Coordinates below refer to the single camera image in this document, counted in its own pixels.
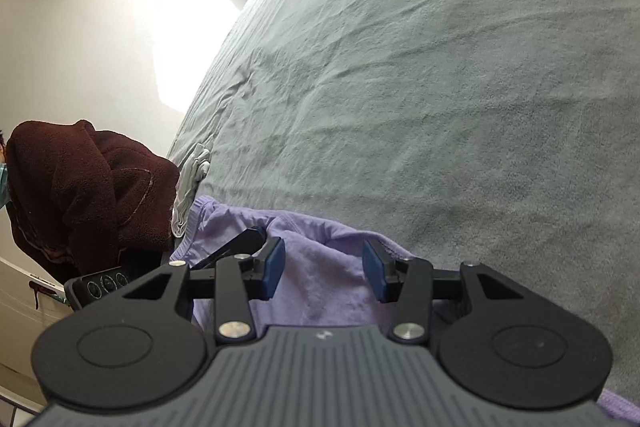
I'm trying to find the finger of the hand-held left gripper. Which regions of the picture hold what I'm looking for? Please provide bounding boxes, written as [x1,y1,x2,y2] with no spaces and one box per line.
[192,227,268,270]

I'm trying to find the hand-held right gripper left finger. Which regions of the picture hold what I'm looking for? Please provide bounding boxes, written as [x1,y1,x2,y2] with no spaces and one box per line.
[117,237,287,344]

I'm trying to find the grey bed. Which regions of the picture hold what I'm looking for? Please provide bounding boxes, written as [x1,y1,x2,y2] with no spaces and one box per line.
[167,0,640,408]

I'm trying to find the white cabinet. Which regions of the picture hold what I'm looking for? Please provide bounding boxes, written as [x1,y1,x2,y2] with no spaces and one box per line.
[0,257,68,413]

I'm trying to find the purple pants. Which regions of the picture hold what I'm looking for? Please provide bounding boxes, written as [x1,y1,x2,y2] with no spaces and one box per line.
[172,194,640,423]

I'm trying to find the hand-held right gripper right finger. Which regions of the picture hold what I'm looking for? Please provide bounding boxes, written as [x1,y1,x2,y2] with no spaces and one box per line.
[362,239,526,344]

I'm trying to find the person's maroon fleece robe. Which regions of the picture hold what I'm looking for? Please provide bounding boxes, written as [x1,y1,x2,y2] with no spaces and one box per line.
[5,119,181,278]

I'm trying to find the white crumpled cloth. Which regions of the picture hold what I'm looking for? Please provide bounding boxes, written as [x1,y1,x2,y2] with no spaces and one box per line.
[172,143,212,238]

